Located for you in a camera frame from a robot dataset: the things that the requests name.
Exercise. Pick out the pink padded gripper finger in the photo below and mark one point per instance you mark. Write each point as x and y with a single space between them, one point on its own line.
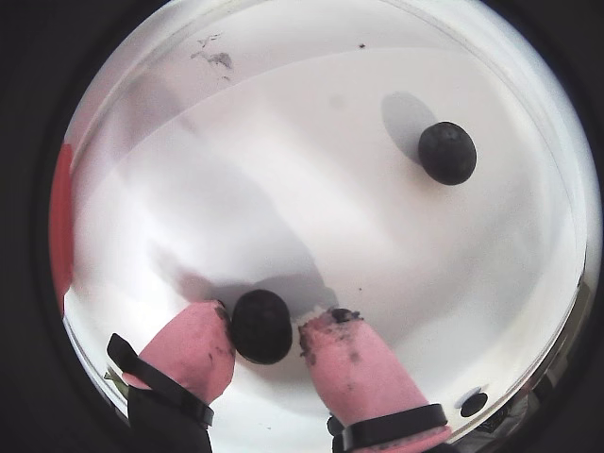
363 377
189 354

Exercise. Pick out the small dark blueberry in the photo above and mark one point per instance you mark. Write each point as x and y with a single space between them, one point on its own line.
447 153

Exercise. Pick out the red collapsible silicone cup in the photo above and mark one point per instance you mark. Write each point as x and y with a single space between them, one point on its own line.
62 217

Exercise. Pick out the large white paper sheet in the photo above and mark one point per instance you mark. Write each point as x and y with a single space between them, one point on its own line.
307 189

